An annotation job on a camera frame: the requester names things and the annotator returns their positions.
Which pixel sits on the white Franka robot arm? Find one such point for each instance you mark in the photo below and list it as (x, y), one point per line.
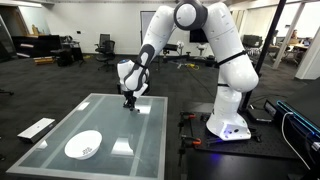
(233, 66)

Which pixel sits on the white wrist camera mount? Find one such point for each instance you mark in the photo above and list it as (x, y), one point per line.
(142, 89)

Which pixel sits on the black flat device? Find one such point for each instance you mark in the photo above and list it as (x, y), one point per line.
(263, 111)

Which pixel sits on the black box blue light strip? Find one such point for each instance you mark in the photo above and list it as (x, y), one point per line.
(298, 118)

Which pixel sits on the whiteboard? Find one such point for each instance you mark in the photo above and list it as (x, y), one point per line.
(145, 21)

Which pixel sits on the black vertical pole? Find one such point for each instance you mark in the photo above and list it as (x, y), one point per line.
(263, 53)

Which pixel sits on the seated person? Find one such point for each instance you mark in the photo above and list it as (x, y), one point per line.
(294, 35)

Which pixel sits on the black office chair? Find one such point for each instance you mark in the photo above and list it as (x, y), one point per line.
(103, 38)
(107, 53)

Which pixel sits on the black desk with clutter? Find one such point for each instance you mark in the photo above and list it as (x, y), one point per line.
(36, 45)

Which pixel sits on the black wall monitor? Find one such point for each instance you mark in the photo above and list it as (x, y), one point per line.
(198, 36)

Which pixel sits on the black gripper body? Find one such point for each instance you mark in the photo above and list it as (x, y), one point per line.
(129, 96)

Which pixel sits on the black mounting base plate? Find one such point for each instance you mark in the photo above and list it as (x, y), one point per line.
(266, 143)

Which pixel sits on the white bowl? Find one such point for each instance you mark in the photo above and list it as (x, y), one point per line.
(83, 144)

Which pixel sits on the white flat box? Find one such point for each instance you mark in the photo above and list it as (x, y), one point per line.
(36, 129)

